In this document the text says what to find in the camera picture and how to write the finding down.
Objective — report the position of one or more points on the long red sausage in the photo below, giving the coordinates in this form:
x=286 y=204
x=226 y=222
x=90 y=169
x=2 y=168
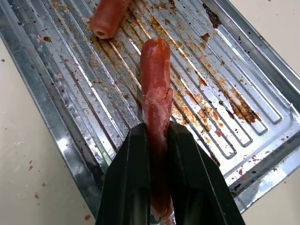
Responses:
x=155 y=93

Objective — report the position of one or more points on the short red sausage with hole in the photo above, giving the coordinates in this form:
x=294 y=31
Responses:
x=108 y=17

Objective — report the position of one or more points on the stained ribbed metal baking tray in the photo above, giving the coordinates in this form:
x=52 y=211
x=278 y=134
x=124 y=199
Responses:
x=77 y=77

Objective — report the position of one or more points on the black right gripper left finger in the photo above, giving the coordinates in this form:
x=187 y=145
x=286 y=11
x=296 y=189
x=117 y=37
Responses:
x=126 y=182

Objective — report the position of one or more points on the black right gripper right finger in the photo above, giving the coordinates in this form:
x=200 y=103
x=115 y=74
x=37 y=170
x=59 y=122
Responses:
x=199 y=185

